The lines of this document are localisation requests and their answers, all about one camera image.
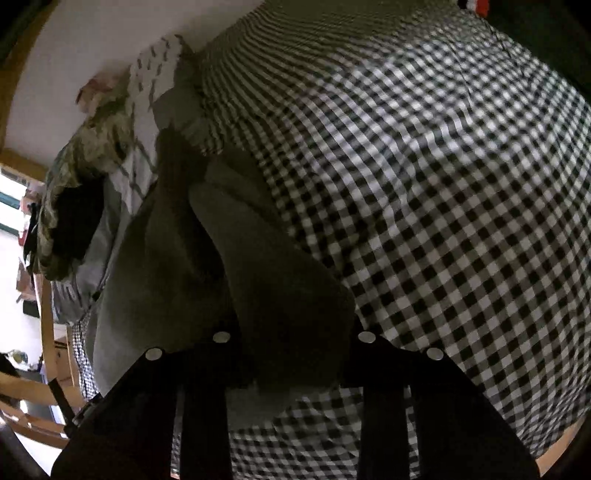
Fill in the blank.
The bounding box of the black white checkered bedsheet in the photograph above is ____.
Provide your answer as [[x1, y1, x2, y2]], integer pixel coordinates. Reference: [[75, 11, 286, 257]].
[[69, 0, 591, 480]]

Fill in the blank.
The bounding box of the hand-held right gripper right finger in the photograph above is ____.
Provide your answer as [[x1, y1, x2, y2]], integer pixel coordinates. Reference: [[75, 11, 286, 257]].
[[341, 329, 542, 480]]

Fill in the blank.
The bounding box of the wooden bed rail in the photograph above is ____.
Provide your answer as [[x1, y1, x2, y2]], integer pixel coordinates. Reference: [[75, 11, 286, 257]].
[[39, 274, 70, 388]]

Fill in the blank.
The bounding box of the grey garment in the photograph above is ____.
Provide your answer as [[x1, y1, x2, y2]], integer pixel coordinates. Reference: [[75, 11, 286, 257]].
[[85, 124, 357, 432]]

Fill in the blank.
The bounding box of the camouflage patterned cloth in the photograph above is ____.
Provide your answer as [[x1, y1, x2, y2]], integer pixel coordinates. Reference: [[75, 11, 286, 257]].
[[37, 76, 137, 282]]

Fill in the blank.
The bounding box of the red white cloth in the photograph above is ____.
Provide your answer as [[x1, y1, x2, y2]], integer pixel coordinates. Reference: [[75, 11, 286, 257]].
[[455, 0, 492, 18]]

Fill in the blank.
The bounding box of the black cloth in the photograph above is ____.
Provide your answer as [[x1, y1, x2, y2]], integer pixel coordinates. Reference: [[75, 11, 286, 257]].
[[53, 185, 106, 261]]

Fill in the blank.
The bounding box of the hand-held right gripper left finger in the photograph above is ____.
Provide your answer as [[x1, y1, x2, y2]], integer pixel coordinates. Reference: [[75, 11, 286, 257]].
[[50, 329, 256, 480]]

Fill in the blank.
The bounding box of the wooden chair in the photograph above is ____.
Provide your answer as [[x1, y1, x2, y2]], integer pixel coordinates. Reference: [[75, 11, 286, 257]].
[[0, 369, 88, 450]]

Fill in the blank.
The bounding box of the white grid patterned cloth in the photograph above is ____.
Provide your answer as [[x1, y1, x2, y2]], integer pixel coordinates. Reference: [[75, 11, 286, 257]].
[[111, 34, 190, 217]]

